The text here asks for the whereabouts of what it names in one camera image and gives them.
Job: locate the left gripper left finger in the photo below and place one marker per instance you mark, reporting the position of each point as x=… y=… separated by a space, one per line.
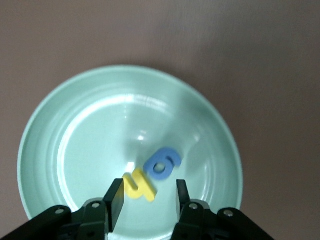
x=116 y=200

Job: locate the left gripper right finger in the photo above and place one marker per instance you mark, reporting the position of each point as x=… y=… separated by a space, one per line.
x=182 y=197

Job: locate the yellow foam letter h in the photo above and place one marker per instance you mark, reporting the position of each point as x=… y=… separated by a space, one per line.
x=140 y=192

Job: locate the blue foam letter g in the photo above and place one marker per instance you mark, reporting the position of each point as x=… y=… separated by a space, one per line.
x=150 y=167

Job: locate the green plate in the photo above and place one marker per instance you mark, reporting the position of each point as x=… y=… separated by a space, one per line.
x=87 y=137

